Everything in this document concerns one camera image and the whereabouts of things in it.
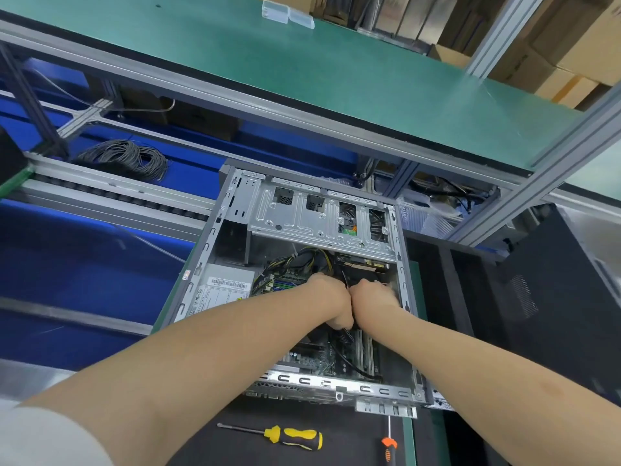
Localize person's right hand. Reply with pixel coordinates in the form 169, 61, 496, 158
350, 278, 404, 331

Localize person's left hand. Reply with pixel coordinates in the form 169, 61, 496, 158
299, 272, 355, 331

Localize person's left forearm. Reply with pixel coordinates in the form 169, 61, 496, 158
18, 285, 325, 466

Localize person's right forearm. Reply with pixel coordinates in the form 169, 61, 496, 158
356, 305, 621, 466

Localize black expansion card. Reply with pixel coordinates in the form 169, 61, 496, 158
335, 254, 392, 287

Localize green motherboard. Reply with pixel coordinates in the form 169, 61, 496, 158
252, 259, 389, 384

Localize open grey computer case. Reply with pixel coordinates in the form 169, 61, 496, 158
151, 165, 436, 421

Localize clear plastic bags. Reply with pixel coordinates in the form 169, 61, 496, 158
401, 196, 467, 239

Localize silver metal drive cage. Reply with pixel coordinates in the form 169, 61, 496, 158
247, 171, 400, 261

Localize black work mat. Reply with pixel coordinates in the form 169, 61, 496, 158
167, 397, 414, 466

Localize yellow and black screwdriver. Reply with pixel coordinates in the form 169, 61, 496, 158
217, 423, 325, 452

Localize grey power supply unit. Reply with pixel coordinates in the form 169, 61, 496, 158
186, 264, 258, 322

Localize orange and black screwdriver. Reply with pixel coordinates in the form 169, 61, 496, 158
381, 414, 400, 466

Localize black computer tower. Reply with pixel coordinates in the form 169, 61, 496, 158
494, 204, 621, 419

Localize green shelf mat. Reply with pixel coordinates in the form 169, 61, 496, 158
0, 0, 584, 171

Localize small brown cardboard box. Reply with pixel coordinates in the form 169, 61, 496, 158
428, 43, 474, 69

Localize clear plastic box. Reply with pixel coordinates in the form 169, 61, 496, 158
261, 0, 291, 24
287, 8, 316, 30

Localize white shirt sleeve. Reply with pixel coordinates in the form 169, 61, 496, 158
0, 397, 115, 466

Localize large brown cardboard box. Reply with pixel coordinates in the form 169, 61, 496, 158
531, 0, 621, 87

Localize thin black cable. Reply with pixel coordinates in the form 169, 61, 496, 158
337, 328, 385, 382

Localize yellow and black wire bundle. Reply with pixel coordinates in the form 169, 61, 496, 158
261, 249, 335, 283

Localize aluminium frame post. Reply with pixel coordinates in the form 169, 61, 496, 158
465, 0, 549, 81
445, 82, 621, 248

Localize aluminium shelf frame beam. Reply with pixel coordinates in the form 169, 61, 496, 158
0, 18, 534, 191

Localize coil of grey cable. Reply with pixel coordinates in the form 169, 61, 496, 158
73, 139, 171, 183

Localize grey roller conveyor rail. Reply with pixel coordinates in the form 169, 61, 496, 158
0, 151, 220, 244

